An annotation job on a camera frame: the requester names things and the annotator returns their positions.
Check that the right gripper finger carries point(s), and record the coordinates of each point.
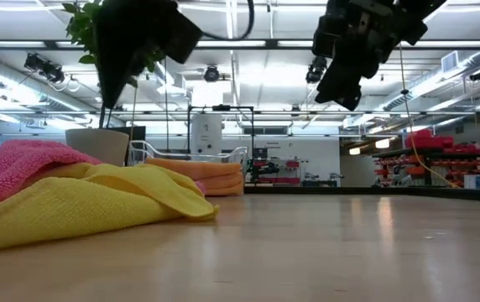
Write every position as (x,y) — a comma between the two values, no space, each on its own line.
(336,86)
(355,90)

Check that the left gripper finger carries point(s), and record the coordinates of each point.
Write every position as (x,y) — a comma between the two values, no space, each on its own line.
(124,81)
(109,86)

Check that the pink microfiber towel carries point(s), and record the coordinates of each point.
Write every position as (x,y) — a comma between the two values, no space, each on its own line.
(17,163)

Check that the yellow microfiber towel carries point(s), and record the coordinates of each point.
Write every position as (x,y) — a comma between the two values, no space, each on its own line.
(76,209)

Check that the black background robot arm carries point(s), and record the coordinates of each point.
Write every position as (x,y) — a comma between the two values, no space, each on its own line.
(265,169)

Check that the green leafy plant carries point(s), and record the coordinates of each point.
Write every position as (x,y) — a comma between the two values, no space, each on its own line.
(82,29)

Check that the long ceiling light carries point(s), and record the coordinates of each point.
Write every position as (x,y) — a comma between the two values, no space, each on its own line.
(294,43)
(231,43)

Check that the white plant pot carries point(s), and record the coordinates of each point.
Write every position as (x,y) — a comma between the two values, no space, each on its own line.
(97,147)

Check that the shelf with red bins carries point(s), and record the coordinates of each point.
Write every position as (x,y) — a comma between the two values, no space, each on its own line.
(429,140)

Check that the white cylindrical appliance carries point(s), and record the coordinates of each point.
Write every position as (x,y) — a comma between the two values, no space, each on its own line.
(206,134)

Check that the clear plastic bin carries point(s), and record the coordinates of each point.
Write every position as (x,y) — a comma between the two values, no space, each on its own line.
(240,152)

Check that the blue and white box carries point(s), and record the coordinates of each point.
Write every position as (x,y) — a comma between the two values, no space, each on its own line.
(477,181)

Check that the black ceiling camera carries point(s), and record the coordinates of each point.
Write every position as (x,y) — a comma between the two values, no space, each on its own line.
(313,73)
(211,74)
(49,73)

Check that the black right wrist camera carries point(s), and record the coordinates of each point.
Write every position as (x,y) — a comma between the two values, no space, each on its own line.
(324,38)

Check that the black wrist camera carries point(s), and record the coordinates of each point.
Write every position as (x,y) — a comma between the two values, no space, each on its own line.
(183,35)
(324,38)

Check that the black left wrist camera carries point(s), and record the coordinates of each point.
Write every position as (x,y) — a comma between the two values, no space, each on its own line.
(183,35)

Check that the black aluminium table frame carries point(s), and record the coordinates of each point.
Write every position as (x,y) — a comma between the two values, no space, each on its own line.
(349,191)

